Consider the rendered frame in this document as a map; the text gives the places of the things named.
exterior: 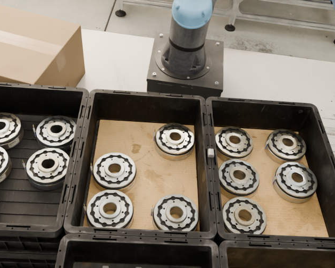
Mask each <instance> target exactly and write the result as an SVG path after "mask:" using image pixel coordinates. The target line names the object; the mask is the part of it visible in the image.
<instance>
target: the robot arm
mask: <svg viewBox="0 0 335 268"><path fill-rule="evenodd" d="M216 1H217V0H174V2H173V5H172V17H171V25H170V33H169V39H168V41H167V43H166V44H165V46H164V48H163V50H162V54H161V61H162V64H163V65H164V66H165V67H166V68H167V69H168V70H169V71H171V72H173V73H176V74H180V75H192V74H196V73H198V72H200V71H201V70H202V69H203V68H204V67H205V63H206V53H205V47H204V44H205V39H206V34H207V30H208V25H209V22H210V19H211V16H212V13H213V10H214V6H215V3H216Z"/></svg>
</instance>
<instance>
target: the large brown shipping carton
mask: <svg viewBox="0 0 335 268"><path fill-rule="evenodd" d="M85 73H86V72H85V62H84V55H83V45H82V34H81V25H80V24H76V23H72V22H67V21H63V20H59V19H55V18H51V17H48V16H44V15H40V14H36V13H31V12H27V11H23V10H19V9H15V8H12V7H8V6H4V5H0V82H5V83H21V84H30V85H45V86H61V87H76V86H77V85H78V83H79V82H80V80H81V79H82V77H83V76H84V75H85Z"/></svg>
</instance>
